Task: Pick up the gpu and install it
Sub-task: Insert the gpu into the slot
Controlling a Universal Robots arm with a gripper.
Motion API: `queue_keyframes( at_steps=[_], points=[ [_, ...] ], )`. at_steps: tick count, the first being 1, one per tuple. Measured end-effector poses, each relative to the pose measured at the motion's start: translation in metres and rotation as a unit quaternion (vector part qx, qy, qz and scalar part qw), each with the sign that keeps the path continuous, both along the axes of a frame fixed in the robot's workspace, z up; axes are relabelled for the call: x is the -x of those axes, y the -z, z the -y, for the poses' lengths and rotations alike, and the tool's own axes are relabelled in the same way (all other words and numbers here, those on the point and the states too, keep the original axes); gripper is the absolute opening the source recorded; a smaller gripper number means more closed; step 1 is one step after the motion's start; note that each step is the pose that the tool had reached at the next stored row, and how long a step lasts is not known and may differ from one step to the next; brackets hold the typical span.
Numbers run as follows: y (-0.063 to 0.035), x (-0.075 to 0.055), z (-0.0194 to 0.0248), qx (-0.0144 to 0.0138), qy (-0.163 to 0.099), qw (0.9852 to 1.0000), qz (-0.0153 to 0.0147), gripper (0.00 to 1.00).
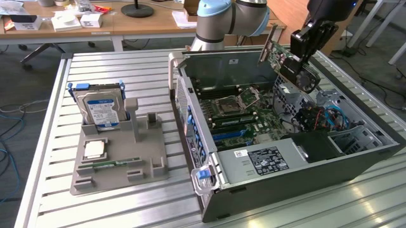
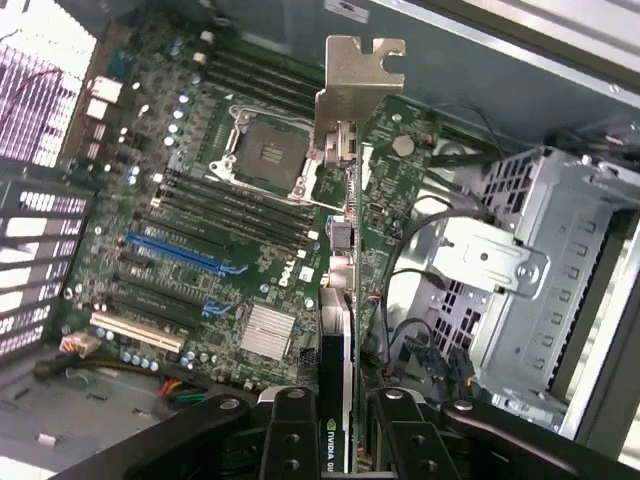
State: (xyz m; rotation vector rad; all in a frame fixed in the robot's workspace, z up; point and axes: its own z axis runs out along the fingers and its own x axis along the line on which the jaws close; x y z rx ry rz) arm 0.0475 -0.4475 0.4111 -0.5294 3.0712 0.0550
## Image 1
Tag black round lamp base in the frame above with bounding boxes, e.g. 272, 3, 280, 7
120, 0, 155, 18

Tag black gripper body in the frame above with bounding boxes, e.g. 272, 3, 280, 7
306, 0, 360, 23

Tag metal socket cover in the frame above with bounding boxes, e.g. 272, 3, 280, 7
238, 86, 264, 107

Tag black power strip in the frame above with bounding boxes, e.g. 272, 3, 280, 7
331, 47, 358, 58

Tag blue wire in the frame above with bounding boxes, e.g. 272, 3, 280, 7
326, 104, 350, 131

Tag blue case latch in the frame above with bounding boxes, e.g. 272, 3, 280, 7
196, 167, 212, 182

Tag grey power supply unit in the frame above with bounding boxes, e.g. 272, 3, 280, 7
216, 139, 310, 185

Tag perforated metal disk bay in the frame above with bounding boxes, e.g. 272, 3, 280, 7
271, 75, 320, 115

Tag black chair base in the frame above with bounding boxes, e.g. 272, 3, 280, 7
18, 42, 96, 71

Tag white box with round roll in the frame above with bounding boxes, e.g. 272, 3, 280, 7
51, 11, 83, 32

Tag black topped white box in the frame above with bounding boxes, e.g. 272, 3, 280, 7
9, 14, 43, 31

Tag red packet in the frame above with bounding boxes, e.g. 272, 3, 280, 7
93, 5, 112, 15

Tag red wire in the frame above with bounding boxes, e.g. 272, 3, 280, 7
314, 108, 327, 130

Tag white paper stack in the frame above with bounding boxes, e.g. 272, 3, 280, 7
171, 10, 197, 29

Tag grey plastic parts rack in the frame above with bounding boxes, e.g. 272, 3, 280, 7
68, 97, 171, 197

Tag brown cardboard box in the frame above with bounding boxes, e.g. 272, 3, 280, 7
183, 0, 200, 16

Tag green motherboard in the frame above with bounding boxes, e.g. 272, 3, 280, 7
197, 82, 288, 151

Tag hard disk in blue carrier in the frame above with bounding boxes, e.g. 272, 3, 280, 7
65, 80, 129, 132

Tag white floor cable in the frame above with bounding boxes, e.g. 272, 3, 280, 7
0, 99, 49, 114

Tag wooden cabinet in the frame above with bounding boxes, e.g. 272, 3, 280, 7
268, 0, 364, 55

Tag small white labelled box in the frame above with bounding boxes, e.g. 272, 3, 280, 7
79, 13, 104, 29

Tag silver CPU chip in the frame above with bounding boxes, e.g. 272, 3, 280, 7
83, 140, 105, 159

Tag clear plastic bag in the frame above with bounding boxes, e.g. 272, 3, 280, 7
76, 0, 93, 12

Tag white table frame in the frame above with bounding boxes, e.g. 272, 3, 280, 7
346, 0, 406, 65

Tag wooden desk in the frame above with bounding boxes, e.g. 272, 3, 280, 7
0, 0, 288, 46

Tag black wire bundle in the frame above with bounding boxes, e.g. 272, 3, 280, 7
279, 104, 318, 133

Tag CPU socket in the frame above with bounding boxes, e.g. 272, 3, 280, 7
215, 96, 242, 116

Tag open dark grey PC case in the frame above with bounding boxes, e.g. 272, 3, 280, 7
167, 45, 400, 223

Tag white socket box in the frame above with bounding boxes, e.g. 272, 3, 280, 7
340, 30, 354, 46

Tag blue floor cable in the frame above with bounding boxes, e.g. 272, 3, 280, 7
0, 114, 25, 203

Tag open metal disk bay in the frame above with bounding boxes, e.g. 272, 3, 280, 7
328, 125, 383, 155

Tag blue expansion slot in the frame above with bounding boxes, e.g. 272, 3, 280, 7
212, 130, 247, 143

